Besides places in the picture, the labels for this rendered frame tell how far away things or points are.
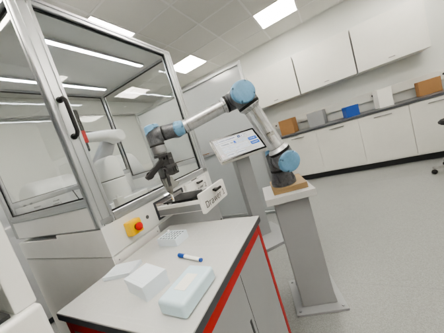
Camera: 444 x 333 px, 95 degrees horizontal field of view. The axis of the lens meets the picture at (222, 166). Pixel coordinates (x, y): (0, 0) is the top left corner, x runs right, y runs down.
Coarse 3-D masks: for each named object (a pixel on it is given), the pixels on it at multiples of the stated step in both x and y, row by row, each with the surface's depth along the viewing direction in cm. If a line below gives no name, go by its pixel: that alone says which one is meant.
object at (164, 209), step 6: (162, 204) 128; (168, 204) 133; (174, 204) 116; (180, 204) 114; (186, 204) 112; (192, 204) 110; (198, 204) 108; (162, 210) 121; (168, 210) 119; (174, 210) 117; (180, 210) 115; (186, 210) 113; (192, 210) 111; (198, 210) 110
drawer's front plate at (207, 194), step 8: (216, 184) 122; (224, 184) 130; (200, 192) 109; (208, 192) 112; (216, 192) 120; (224, 192) 128; (200, 200) 105; (208, 200) 111; (216, 200) 118; (208, 208) 109
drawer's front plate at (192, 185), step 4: (204, 176) 171; (196, 180) 160; (204, 180) 170; (188, 184) 150; (192, 184) 154; (196, 184) 159; (200, 184) 164; (204, 184) 169; (188, 188) 149; (192, 188) 153; (196, 188) 158; (200, 188) 162
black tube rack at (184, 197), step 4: (184, 192) 138; (188, 192) 134; (192, 192) 130; (196, 192) 126; (176, 196) 133; (180, 196) 129; (184, 196) 125; (188, 196) 122; (192, 196) 118; (196, 196) 129; (168, 200) 129; (176, 200) 121; (180, 200) 118; (184, 200) 117; (188, 200) 125; (192, 200) 122
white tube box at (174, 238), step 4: (172, 232) 102; (176, 232) 101; (180, 232) 99; (184, 232) 98; (164, 236) 101; (168, 236) 99; (172, 236) 97; (176, 236) 96; (180, 236) 95; (184, 236) 97; (160, 240) 97; (164, 240) 96; (168, 240) 94; (172, 240) 93; (176, 240) 93; (180, 240) 95; (160, 244) 98; (164, 244) 97; (168, 244) 95; (172, 244) 94; (176, 244) 92
